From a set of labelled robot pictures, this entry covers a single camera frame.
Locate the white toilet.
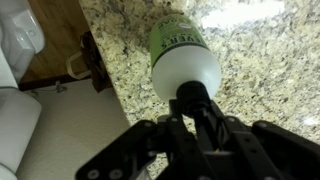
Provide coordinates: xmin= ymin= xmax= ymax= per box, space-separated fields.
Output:
xmin=0 ymin=0 xmax=46 ymax=180

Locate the green soap pump bottle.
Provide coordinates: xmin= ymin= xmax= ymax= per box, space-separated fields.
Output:
xmin=149 ymin=13 xmax=223 ymax=118

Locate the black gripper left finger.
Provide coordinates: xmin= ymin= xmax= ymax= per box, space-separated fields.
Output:
xmin=74 ymin=99 xmax=201 ymax=180

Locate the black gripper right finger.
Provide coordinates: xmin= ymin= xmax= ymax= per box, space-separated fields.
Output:
xmin=196 ymin=99 xmax=320 ymax=180

